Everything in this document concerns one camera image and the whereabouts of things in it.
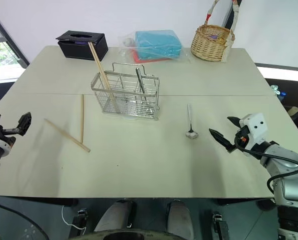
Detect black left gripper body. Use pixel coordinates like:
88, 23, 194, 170
0, 124, 20, 149

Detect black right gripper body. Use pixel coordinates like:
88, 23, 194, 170
234, 125, 251, 151

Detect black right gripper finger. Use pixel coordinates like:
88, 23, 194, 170
226, 115, 241, 129
208, 128, 236, 153

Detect metal spoon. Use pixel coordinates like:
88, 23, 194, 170
184, 103, 199, 140
135, 67, 149, 102

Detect wooden chopstick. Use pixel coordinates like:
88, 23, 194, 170
88, 41, 117, 114
44, 118, 92, 153
81, 94, 85, 144
90, 41, 120, 114

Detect plastic water bottle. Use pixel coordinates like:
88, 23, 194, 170
269, 84, 287, 101

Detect grey right robot leg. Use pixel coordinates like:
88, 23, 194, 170
166, 199, 195, 240

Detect grey robot leg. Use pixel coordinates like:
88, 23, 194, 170
166, 199, 195, 240
93, 199, 137, 233

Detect black tissue box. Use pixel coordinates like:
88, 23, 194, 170
55, 30, 109, 62

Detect blue folded towel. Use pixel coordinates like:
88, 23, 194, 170
134, 29, 184, 61

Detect red flat sheet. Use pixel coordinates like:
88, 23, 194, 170
130, 48, 172, 64

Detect clear plastic bag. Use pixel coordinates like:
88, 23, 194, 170
117, 29, 192, 64

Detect dark rounded robot torso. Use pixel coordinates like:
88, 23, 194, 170
85, 229, 191, 240

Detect grey left robot leg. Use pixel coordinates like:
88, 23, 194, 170
93, 199, 137, 233

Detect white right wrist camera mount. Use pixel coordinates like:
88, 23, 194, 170
239, 112, 268, 151

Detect wicker basket with handle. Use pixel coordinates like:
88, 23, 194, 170
190, 0, 240, 64

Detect metal wire cutlery rack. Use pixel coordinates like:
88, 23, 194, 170
90, 62, 161, 122

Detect thin white cable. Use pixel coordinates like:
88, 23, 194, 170
61, 204, 87, 230

